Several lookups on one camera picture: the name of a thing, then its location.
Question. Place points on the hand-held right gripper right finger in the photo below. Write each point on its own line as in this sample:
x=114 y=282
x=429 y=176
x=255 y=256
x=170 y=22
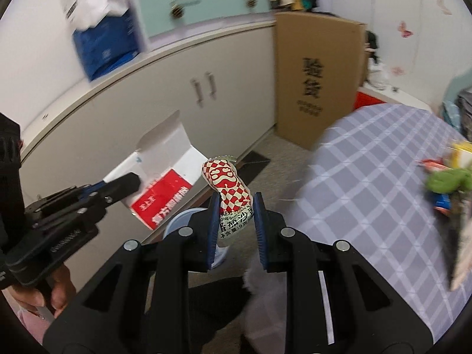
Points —
x=259 y=228

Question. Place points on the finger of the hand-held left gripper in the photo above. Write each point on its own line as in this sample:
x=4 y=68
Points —
x=123 y=190
x=92 y=188

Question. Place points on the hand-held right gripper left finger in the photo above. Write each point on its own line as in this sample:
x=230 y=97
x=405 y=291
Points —
x=211 y=228

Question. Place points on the light blue trash bin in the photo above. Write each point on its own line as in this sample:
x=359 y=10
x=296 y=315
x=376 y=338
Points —
x=180 y=219

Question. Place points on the red white checkered snack packet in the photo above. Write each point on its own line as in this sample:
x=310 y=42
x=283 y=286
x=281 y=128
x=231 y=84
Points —
x=225 y=180

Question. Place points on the white red cardboard box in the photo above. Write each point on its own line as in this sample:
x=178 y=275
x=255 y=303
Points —
x=162 y=155

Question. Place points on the person's left hand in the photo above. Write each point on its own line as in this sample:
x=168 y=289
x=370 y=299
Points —
x=62 y=291

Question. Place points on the dark floor mat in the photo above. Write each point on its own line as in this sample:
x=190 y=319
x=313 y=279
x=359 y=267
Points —
x=254 y=158

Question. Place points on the white cabinet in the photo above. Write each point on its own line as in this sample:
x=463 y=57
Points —
x=129 y=99

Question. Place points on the plaid bed sheet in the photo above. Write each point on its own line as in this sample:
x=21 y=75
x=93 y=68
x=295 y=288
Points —
x=368 y=191

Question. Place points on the blue bag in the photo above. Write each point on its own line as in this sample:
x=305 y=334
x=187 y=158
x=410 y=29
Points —
x=103 y=44

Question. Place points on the red storage box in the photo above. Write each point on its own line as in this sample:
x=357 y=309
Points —
x=368 y=101

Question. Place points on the blue snack packet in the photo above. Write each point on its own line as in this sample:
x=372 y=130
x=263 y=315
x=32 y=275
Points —
x=442 y=202

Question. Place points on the large brown cardboard box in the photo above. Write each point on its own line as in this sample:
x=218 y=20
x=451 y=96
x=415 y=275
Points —
x=317 y=44

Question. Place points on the white crumpled cloth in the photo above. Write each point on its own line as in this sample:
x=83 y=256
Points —
x=379 y=75

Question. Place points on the green crumpled wrapper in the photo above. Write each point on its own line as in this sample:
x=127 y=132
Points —
x=448 y=180

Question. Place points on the dark bag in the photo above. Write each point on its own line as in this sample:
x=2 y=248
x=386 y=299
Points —
x=465 y=114

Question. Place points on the pink butterfly wall sticker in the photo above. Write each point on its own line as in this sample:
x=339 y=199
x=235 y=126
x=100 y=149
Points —
x=444 y=5
x=405 y=29

